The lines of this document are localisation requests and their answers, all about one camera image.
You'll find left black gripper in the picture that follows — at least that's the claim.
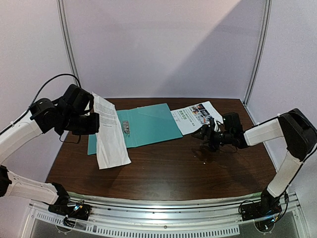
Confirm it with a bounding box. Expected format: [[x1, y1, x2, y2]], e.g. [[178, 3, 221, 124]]
[[60, 112, 100, 135]]

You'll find white text paper sheet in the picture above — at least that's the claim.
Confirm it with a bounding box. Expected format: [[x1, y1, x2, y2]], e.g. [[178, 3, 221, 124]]
[[93, 93, 131, 170]]

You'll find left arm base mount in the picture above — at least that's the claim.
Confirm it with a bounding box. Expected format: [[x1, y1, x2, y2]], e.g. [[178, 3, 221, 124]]
[[48, 200, 92, 221]]

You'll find teal plastic folder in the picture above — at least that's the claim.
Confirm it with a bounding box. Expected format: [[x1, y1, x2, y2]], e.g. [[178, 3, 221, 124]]
[[87, 103, 184, 156]]

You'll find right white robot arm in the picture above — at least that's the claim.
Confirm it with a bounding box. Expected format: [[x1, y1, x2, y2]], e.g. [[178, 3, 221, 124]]
[[192, 108, 317, 198]]

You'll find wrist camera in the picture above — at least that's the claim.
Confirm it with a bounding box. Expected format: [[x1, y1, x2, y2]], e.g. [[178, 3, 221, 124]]
[[223, 112, 243, 134], [61, 84, 94, 115]]

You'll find perforated metal cable tray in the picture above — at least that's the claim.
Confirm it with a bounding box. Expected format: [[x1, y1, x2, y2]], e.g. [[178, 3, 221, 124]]
[[30, 212, 241, 238]]

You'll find metal folder clip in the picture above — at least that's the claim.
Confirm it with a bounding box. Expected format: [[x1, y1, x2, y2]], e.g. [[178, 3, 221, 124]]
[[122, 120, 130, 135]]

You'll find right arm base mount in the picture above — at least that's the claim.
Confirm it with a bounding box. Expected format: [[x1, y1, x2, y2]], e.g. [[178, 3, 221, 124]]
[[238, 200, 288, 223]]

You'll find aluminium corner post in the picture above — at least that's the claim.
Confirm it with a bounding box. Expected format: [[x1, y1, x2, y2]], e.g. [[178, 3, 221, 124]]
[[56, 0, 81, 86], [243, 0, 272, 107]]

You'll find right aluminium corner post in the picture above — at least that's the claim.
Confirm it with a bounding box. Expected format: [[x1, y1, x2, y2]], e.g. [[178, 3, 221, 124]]
[[243, 0, 272, 107]]

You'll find colour printed brochure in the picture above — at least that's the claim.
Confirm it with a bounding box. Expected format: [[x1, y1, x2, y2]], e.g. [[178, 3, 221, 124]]
[[171, 101, 223, 135]]

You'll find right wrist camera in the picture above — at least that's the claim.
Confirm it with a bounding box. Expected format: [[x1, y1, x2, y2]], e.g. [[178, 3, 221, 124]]
[[223, 112, 243, 134]]

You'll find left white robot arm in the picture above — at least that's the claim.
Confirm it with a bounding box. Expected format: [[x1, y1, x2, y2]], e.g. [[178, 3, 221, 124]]
[[7, 130, 98, 193]]

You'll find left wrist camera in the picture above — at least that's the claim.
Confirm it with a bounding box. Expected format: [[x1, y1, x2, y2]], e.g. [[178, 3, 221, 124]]
[[61, 84, 94, 115]]

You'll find left aluminium corner post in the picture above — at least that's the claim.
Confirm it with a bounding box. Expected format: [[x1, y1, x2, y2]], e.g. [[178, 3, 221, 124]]
[[56, 0, 81, 86]]

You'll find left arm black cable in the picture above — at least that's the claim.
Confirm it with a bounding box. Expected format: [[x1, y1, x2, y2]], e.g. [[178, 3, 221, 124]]
[[27, 73, 81, 112]]

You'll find aluminium front rail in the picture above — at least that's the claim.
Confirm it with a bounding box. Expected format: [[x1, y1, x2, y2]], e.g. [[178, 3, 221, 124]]
[[28, 190, 302, 225]]

